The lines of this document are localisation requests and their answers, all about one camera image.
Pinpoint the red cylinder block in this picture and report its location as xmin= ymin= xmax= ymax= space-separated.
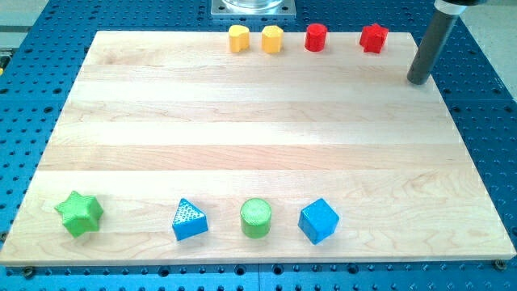
xmin=305 ymin=23 xmax=328 ymax=52

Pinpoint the light wooden board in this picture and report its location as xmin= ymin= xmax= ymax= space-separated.
xmin=1 ymin=31 xmax=515 ymax=267

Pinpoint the green cylinder block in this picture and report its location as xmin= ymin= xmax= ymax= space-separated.
xmin=240 ymin=198 xmax=272 ymax=238

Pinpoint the white tool mount collar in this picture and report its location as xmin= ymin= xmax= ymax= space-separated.
xmin=434 ymin=0 xmax=487 ymax=15

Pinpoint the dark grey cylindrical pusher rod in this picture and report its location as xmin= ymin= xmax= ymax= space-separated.
xmin=406 ymin=11 xmax=458 ymax=85

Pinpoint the yellow hexagon block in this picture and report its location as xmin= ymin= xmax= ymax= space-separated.
xmin=262 ymin=25 xmax=284 ymax=53

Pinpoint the blue triangle block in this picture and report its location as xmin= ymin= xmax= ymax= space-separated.
xmin=172 ymin=198 xmax=208 ymax=241

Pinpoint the red star block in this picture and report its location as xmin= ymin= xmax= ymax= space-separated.
xmin=359 ymin=23 xmax=389 ymax=53

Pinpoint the blue cube block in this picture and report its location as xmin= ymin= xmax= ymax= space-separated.
xmin=298 ymin=198 xmax=340 ymax=245

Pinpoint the green star block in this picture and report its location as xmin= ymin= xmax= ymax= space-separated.
xmin=54 ymin=191 xmax=103 ymax=238

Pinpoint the yellow heart block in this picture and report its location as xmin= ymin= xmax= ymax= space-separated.
xmin=228 ymin=24 xmax=250 ymax=53

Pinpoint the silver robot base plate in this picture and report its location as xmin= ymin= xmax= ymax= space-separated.
xmin=210 ymin=0 xmax=296 ymax=18

